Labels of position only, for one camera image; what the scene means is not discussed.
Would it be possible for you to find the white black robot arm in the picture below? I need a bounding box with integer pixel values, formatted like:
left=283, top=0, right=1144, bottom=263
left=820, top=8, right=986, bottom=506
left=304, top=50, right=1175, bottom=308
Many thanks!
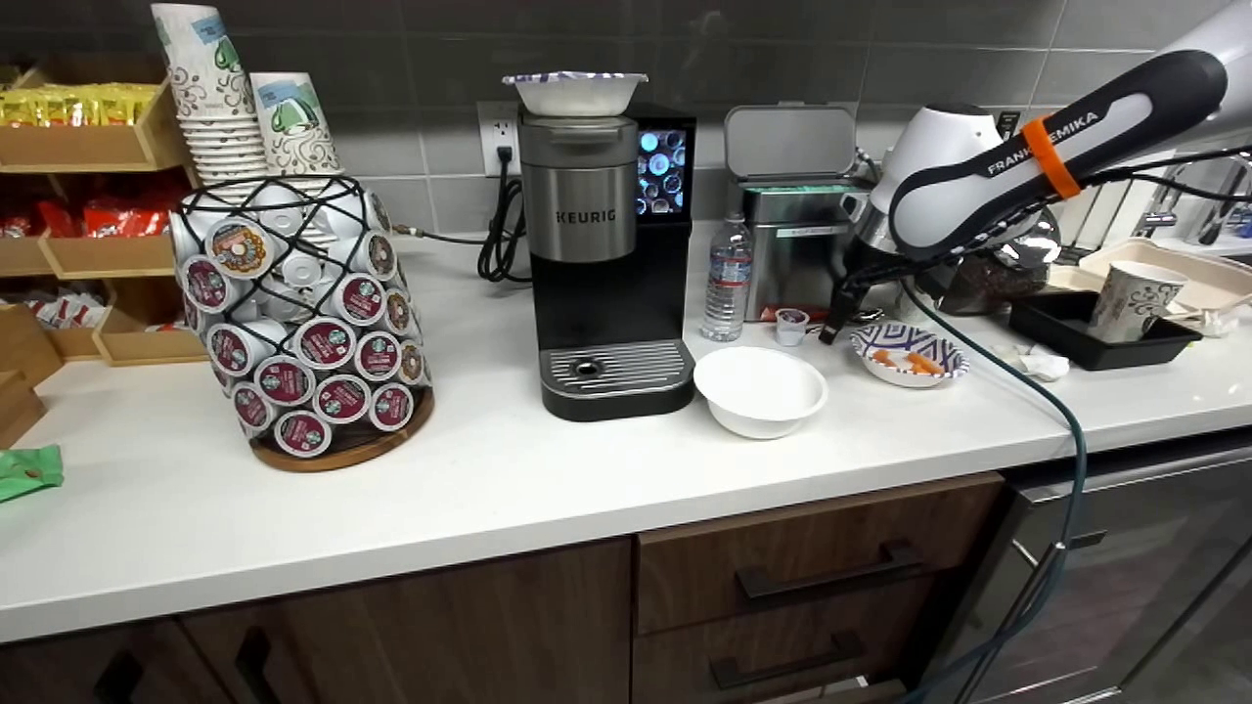
left=829, top=0, right=1252, bottom=326

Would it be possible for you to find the white bowl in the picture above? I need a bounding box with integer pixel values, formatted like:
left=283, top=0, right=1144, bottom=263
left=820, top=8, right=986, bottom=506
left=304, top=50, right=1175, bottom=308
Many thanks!
left=692, top=350, right=829, bottom=441

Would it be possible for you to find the paper bowl on machine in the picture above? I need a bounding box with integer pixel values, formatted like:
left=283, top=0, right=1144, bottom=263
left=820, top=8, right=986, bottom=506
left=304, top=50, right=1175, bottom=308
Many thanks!
left=505, top=71, right=644, bottom=116

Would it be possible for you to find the patterned ceramic bowl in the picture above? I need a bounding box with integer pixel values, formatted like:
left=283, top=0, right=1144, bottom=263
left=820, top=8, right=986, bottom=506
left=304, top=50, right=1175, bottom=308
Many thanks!
left=858, top=322, right=966, bottom=393

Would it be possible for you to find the clear water bottle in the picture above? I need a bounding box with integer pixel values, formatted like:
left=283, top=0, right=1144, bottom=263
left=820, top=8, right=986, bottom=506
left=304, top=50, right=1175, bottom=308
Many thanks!
left=703, top=219, right=752, bottom=340

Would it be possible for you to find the black Keurig coffee machine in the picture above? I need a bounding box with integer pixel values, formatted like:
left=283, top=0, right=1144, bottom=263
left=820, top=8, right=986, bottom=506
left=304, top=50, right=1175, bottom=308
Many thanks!
left=522, top=112, right=695, bottom=423

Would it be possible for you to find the small clear plastic cup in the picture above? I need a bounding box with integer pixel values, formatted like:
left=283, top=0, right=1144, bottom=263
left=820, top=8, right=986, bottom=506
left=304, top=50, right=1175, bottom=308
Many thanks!
left=775, top=308, right=810, bottom=350

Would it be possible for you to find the upper wooden drawer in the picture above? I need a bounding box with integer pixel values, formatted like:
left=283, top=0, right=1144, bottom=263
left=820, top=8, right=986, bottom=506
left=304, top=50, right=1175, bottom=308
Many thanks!
left=632, top=473, right=1002, bottom=635

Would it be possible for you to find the wooden drawer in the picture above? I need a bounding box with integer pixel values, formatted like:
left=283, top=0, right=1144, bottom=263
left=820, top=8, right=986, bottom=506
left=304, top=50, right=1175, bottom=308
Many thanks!
left=632, top=578, right=930, bottom=704
left=632, top=473, right=1002, bottom=635

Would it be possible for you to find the lower wooden drawer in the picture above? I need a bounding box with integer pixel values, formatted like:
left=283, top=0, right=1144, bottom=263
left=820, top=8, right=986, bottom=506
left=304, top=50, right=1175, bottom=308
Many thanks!
left=632, top=578, right=930, bottom=704

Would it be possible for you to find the black serving tray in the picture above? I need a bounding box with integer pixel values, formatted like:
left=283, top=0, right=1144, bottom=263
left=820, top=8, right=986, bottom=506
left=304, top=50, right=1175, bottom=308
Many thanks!
left=1009, top=292, right=1195, bottom=373

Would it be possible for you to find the stack of paper cups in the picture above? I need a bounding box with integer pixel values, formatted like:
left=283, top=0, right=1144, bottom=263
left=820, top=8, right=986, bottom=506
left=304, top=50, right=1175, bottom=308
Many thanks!
left=150, top=4, right=267, bottom=184

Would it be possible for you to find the paper cup on tray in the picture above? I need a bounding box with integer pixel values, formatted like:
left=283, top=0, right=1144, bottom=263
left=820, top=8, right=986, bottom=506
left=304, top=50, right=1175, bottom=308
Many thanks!
left=1090, top=263, right=1180, bottom=344

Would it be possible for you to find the under-counter black appliance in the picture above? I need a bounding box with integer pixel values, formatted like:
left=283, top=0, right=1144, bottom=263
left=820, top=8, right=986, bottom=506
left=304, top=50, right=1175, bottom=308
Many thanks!
left=922, top=430, right=1252, bottom=704

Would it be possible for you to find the wooden snack organizer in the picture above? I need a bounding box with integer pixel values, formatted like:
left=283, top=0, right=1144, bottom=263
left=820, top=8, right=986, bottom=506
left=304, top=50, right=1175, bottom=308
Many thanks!
left=0, top=65, right=205, bottom=441

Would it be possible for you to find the green packet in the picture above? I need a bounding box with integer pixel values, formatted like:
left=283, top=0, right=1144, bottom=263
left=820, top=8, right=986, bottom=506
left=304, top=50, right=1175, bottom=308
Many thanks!
left=0, top=446, right=64, bottom=506

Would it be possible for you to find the black power cord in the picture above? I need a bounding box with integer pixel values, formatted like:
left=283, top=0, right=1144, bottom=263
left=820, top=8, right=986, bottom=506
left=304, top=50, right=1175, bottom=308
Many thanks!
left=473, top=146, right=532, bottom=284

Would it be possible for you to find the teal cable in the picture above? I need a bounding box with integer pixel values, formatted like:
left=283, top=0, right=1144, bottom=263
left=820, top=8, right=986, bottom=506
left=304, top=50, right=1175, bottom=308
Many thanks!
left=895, top=277, right=1090, bottom=704

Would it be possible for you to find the wire coffee pod carousel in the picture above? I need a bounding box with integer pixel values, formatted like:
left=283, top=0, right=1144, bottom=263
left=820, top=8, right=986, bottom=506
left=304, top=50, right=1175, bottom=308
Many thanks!
left=167, top=176, right=433, bottom=473

